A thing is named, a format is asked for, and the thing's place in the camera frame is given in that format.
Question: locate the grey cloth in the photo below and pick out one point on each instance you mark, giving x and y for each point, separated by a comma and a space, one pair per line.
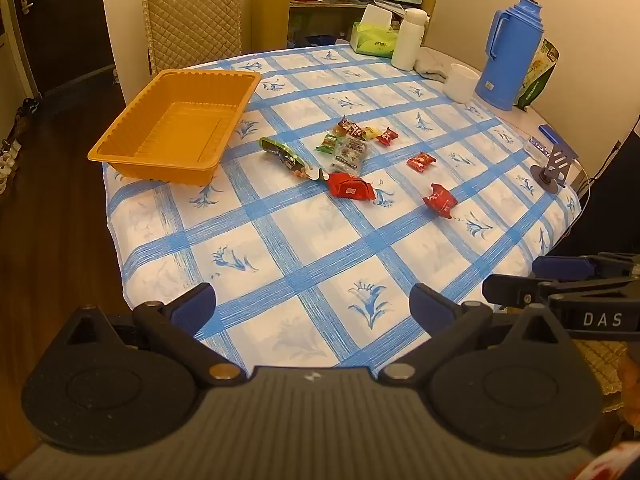
432, 67

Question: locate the wooden shelf unit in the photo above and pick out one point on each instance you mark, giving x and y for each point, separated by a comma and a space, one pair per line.
270, 10

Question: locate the green tissue box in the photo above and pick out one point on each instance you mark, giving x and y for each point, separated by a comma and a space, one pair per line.
372, 40

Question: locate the green paper snack bag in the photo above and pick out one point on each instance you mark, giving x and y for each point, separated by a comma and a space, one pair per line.
540, 75

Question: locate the quilted beige chair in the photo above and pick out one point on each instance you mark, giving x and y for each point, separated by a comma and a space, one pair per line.
195, 15
597, 365

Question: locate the blue thermos jug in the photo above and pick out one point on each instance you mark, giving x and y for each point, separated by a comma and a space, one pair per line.
510, 60

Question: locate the yellow candy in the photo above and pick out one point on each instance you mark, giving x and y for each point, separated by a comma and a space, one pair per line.
370, 133

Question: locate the white cup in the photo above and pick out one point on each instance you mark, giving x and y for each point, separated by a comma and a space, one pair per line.
460, 85

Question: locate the row of shoes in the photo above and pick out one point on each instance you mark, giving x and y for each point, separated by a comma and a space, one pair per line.
12, 150

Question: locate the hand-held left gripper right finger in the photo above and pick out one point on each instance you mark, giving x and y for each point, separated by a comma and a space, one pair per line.
427, 306

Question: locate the stack of papers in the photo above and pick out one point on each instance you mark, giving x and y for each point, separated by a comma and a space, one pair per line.
387, 7

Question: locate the large red snack packet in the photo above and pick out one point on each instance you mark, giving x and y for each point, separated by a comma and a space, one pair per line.
350, 187

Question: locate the grey phone stand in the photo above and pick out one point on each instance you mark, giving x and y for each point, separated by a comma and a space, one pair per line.
557, 165

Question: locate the long green snack packet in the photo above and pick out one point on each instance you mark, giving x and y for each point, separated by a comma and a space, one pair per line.
285, 155

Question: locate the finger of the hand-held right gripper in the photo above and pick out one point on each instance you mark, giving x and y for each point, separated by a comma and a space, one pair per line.
555, 266
515, 292

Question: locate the blue basket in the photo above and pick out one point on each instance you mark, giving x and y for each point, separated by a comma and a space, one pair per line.
320, 41

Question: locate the white insulated bottle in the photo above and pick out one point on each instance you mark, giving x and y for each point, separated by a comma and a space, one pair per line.
407, 45

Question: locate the small red candy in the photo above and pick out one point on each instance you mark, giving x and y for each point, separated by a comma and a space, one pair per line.
421, 161
387, 137

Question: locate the orange plastic tray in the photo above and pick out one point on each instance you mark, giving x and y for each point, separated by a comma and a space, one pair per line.
150, 160

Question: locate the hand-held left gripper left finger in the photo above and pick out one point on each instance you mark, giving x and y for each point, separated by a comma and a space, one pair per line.
192, 306

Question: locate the silver candy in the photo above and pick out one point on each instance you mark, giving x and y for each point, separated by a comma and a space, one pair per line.
350, 155

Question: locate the dark red striped candy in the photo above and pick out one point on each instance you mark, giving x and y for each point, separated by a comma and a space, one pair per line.
352, 127

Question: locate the dark wooden door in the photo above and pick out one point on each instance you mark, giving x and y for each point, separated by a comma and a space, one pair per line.
60, 20

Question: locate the small green snack packet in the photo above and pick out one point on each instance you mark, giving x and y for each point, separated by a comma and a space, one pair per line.
327, 145

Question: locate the blue white small box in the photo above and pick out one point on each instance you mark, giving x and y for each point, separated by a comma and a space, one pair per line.
537, 146

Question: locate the blue checked tablecloth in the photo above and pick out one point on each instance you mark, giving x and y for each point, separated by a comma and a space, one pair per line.
300, 240

